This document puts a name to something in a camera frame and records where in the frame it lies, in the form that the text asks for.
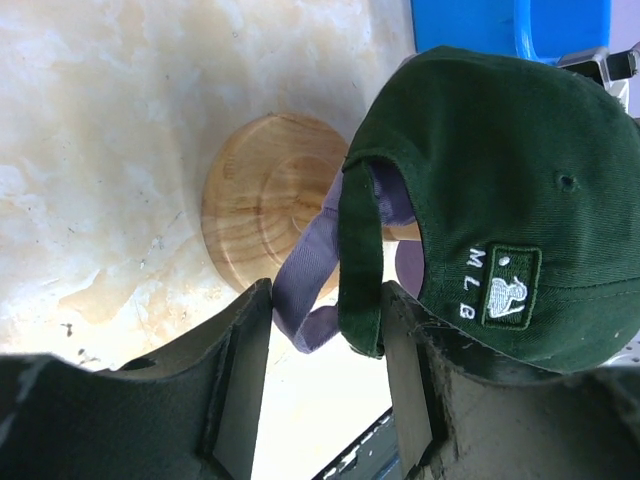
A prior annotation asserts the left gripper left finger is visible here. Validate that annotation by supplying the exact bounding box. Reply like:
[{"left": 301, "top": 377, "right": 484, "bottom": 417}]
[{"left": 1, "top": 279, "right": 272, "bottom": 479}]

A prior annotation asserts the wooden hat stand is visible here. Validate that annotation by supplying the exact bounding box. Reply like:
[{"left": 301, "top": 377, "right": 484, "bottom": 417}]
[{"left": 200, "top": 112, "right": 424, "bottom": 300}]

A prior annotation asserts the purple cap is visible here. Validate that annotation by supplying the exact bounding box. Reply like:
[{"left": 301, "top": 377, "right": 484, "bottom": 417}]
[{"left": 272, "top": 162, "right": 415, "bottom": 354}]

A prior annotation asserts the blue plastic bin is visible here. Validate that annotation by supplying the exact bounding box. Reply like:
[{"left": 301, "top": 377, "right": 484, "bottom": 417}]
[{"left": 410, "top": 0, "right": 612, "bottom": 64}]

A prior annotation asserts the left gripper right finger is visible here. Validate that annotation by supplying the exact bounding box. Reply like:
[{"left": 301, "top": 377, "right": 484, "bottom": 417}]
[{"left": 381, "top": 282, "right": 639, "bottom": 479}]

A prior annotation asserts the dark green cap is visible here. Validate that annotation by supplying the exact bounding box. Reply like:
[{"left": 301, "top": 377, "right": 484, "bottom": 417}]
[{"left": 338, "top": 47, "right": 639, "bottom": 374}]

